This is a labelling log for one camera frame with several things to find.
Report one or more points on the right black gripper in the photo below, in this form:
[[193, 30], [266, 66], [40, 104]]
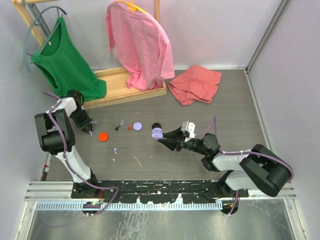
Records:
[[171, 144]]

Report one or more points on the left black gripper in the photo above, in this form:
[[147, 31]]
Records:
[[86, 122]]

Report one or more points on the orange round charging case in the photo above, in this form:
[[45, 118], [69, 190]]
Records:
[[103, 136]]

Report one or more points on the lilac earbud charging case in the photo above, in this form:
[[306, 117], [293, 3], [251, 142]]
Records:
[[157, 133]]

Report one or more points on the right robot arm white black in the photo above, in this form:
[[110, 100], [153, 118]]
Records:
[[256, 168]]

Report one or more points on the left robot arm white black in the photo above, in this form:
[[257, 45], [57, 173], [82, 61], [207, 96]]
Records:
[[56, 136]]

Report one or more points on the black round charging case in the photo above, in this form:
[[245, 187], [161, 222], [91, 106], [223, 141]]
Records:
[[156, 125]]

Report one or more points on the lilac round charging case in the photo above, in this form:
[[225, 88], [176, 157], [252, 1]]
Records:
[[137, 126]]

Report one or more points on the wooden clothes rack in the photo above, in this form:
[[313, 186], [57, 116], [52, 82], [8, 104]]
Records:
[[115, 78]]

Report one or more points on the coral folded cloth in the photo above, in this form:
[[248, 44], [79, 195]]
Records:
[[195, 84]]

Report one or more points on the green tank top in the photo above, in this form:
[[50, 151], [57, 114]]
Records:
[[64, 67]]

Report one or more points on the pink t-shirt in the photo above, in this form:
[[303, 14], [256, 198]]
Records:
[[141, 45]]

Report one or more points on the yellow hanger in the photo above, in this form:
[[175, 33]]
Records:
[[131, 6]]

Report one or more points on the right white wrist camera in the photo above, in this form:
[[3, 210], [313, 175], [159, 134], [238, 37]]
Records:
[[188, 129]]

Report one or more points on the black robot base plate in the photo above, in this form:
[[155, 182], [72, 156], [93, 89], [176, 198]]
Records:
[[167, 191]]

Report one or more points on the white slotted cable duct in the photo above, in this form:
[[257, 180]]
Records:
[[138, 206]]

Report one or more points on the aluminium corner post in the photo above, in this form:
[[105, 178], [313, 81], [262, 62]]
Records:
[[280, 10]]

